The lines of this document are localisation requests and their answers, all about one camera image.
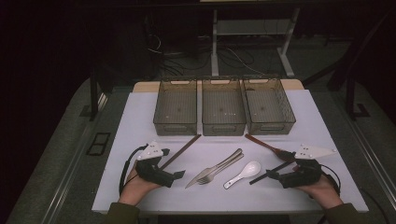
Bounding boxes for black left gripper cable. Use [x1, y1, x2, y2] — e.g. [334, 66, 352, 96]
[119, 143, 149, 196]

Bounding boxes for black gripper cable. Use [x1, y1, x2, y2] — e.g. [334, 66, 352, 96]
[119, 143, 149, 196]
[319, 163, 342, 196]

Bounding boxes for brown translucent plastic bin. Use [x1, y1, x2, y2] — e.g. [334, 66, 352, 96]
[152, 77, 199, 137]
[242, 76, 297, 136]
[201, 77, 248, 137]

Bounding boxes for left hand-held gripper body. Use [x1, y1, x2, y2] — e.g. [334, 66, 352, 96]
[134, 140, 176, 189]

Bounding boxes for white table sheet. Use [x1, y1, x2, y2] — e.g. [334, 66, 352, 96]
[92, 89, 370, 216]

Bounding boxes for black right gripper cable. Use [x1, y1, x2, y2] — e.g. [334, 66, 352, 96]
[319, 163, 342, 196]

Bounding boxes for person's left hand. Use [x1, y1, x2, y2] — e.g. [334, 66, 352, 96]
[119, 161, 163, 207]

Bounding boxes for black metal stand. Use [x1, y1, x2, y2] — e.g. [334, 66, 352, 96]
[303, 12, 396, 121]
[89, 66, 109, 122]

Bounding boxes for white metal desk frame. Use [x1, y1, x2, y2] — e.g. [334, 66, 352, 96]
[210, 7, 302, 78]

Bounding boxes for brown wooden chopstick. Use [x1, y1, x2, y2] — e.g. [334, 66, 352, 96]
[160, 133, 203, 172]

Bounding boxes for silver forks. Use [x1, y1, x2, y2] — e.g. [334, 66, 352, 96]
[184, 147, 244, 189]

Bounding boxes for metal fork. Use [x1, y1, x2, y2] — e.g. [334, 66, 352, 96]
[197, 152, 246, 186]

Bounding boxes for tangle of floor cables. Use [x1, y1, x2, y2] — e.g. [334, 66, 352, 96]
[144, 32, 270, 78]

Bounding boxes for person's right hand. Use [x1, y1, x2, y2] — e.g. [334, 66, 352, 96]
[293, 174, 344, 210]

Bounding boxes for white ceramic spoon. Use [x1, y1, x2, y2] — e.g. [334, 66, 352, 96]
[222, 161, 262, 190]

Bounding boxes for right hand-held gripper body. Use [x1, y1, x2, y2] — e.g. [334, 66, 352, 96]
[278, 143, 338, 189]

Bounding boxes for brown wooden spoon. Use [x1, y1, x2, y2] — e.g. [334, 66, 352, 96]
[244, 133, 295, 162]

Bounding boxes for black chopstick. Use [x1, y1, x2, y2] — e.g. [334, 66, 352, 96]
[248, 160, 296, 186]

